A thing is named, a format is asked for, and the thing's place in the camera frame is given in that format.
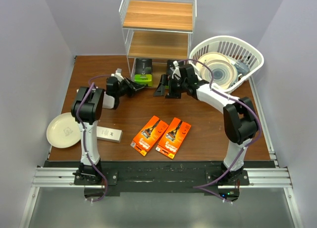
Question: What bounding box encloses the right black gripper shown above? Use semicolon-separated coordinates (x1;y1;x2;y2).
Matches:
153;74;188;99

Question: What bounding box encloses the cream plate on table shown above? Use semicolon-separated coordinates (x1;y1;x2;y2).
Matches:
46;112;81;148

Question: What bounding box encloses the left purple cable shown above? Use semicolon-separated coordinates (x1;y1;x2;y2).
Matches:
75;74;117;203

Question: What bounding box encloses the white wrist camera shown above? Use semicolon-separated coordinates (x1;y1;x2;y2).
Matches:
170;60;180;79
111;68;124;82

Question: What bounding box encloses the silver grey flat box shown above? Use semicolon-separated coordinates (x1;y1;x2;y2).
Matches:
97;126;123;143

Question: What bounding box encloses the white wire wooden shelf unit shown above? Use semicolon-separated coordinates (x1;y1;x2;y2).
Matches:
119;0;197;88

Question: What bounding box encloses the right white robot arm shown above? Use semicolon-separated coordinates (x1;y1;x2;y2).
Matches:
154;64;262;185

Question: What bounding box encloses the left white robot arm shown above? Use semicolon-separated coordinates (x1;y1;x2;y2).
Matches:
71;75;146;184

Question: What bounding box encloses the blue ringed plate in basket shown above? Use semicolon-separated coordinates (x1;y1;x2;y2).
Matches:
205;60;238;90

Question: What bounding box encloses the purple cable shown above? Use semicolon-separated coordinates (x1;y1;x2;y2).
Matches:
177;58;263;199
75;74;117;203

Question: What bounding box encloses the aluminium frame rail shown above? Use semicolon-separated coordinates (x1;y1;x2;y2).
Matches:
20;161;304;228

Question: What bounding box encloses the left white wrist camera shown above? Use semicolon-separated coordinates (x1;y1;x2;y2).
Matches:
111;68;124;82

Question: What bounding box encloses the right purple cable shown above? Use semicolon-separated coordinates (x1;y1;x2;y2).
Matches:
177;58;263;199

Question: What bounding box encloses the cream plate in basket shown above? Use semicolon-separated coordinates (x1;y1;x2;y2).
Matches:
198;52;230;65

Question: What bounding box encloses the orange razor box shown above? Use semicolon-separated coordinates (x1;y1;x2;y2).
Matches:
130;116;168;156
155;117;191;159

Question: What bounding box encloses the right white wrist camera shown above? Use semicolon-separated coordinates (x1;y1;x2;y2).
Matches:
170;60;180;79

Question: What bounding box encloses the grey object in basket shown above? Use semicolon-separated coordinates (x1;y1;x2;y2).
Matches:
234;60;250;76

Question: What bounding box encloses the black green razor box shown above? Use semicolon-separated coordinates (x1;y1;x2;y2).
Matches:
166;59;178;76
134;58;153;87

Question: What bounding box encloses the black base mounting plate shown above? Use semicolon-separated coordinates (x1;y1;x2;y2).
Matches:
74;160;250;198

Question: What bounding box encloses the white plastic slatted basket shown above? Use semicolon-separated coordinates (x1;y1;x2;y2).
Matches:
189;36;264;94

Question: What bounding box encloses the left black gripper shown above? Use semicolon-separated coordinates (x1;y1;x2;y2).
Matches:
115;76;144;97

